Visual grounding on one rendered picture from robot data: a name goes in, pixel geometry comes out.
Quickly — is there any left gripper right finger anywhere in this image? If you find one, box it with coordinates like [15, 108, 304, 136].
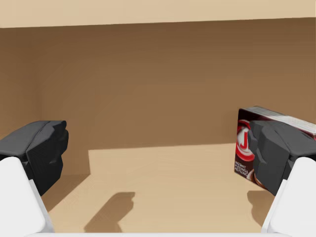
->
[247, 120, 316, 234]

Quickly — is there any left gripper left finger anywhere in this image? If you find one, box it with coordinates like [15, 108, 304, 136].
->
[0, 120, 69, 234]

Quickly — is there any pale wooden shelf unit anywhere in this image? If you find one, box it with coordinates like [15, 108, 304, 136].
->
[0, 0, 316, 234]

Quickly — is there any dark brown and red carton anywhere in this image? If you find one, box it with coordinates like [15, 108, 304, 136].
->
[233, 106, 316, 191]

